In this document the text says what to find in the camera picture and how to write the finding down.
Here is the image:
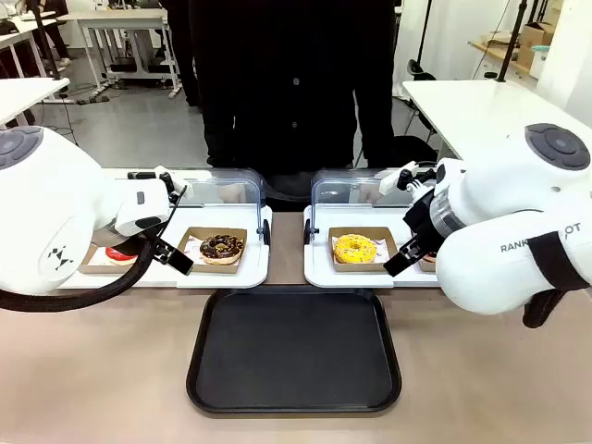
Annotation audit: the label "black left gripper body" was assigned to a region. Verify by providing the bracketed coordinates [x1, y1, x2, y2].
[106, 229, 162, 254]

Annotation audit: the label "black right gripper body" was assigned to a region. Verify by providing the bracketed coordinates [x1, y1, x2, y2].
[401, 190, 446, 252]

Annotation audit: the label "person's right forearm black sleeve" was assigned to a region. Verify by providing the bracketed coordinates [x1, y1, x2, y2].
[202, 87, 244, 170]

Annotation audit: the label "person's left forearm black sleeve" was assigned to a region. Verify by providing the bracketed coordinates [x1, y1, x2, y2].
[354, 85, 397, 170]

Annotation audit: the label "red glazed donut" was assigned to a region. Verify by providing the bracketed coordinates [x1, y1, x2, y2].
[105, 246, 139, 266]

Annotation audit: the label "chocolate donut with nuts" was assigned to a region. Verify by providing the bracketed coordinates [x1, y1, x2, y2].
[199, 233, 245, 265]

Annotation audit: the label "yellow sprinkled donut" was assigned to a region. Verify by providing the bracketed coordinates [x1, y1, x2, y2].
[333, 233, 377, 265]

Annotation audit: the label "black serving tray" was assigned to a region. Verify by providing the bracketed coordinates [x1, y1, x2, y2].
[185, 285, 402, 415]

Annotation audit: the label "person's left hand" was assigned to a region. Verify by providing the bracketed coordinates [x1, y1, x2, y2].
[359, 182, 386, 205]

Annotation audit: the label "person's right hand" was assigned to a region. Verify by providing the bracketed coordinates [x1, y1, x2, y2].
[220, 182, 247, 204]

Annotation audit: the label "white display case base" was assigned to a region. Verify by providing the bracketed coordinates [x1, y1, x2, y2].
[303, 203, 443, 289]
[59, 203, 272, 290]

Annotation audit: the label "black office chair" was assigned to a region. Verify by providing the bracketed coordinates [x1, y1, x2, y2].
[392, 58, 438, 168]

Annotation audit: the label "clear display case lid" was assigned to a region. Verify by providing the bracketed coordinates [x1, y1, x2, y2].
[101, 166, 268, 245]
[304, 167, 438, 245]

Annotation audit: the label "large white table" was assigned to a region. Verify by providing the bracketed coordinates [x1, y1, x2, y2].
[401, 79, 592, 163]

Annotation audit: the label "small white table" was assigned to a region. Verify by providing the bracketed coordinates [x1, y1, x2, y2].
[0, 77, 70, 130]

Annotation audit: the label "wooden shelf board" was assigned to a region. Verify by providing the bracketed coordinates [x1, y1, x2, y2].
[468, 39, 543, 78]

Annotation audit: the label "standing person dark clothes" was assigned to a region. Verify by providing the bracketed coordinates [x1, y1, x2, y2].
[159, 0, 201, 108]

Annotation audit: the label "person in black shirt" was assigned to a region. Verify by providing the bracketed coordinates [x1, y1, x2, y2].
[189, 0, 399, 212]

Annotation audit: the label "brown cardboard box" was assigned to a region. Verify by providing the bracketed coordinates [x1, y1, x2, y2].
[516, 20, 557, 67]

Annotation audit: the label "seated person dark trousers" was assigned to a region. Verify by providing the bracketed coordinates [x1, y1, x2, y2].
[43, 0, 73, 69]

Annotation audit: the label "desk with wooden top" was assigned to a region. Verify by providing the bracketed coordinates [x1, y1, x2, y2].
[55, 7, 182, 99]

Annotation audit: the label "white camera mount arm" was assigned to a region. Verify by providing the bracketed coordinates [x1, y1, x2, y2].
[154, 165, 189, 204]
[378, 160, 438, 198]

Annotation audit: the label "thin black camera cable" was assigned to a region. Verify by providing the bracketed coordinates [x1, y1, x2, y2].
[166, 184, 189, 228]

